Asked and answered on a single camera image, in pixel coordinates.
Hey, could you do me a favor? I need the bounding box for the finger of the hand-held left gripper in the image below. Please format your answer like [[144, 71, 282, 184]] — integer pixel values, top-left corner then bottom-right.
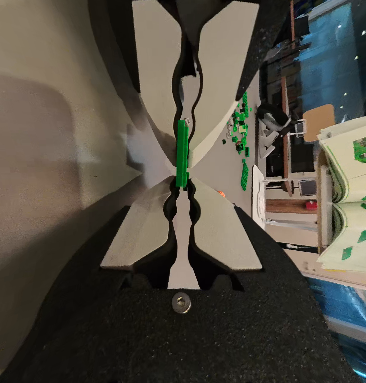
[[132, 0, 187, 169], [187, 1, 260, 167]]

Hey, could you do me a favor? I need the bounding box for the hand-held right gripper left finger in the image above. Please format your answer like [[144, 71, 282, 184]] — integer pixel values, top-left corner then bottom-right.
[[100, 176, 179, 290]]

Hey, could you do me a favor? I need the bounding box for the black and white tool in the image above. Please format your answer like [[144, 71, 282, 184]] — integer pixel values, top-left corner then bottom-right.
[[256, 103, 306, 159]]

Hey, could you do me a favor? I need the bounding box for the tan chair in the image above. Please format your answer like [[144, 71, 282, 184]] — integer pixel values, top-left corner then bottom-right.
[[303, 104, 336, 143]]

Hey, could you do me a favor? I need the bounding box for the small tablet screen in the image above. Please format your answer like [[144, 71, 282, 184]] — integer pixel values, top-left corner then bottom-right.
[[298, 179, 317, 197]]

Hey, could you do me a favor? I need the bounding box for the long green studded lego plate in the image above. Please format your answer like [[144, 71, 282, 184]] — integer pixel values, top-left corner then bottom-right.
[[240, 159, 249, 191]]

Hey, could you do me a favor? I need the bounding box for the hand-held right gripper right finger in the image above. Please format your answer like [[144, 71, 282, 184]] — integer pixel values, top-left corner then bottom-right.
[[187, 177, 263, 290]]

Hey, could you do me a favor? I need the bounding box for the pile of loose lego pieces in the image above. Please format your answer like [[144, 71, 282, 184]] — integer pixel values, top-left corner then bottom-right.
[[222, 91, 254, 158]]

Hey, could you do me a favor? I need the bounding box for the green lego base plate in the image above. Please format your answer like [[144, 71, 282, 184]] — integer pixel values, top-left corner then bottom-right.
[[175, 119, 190, 191]]

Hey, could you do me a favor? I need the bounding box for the lego instruction booklet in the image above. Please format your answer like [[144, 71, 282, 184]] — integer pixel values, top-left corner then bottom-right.
[[316, 115, 366, 275]]

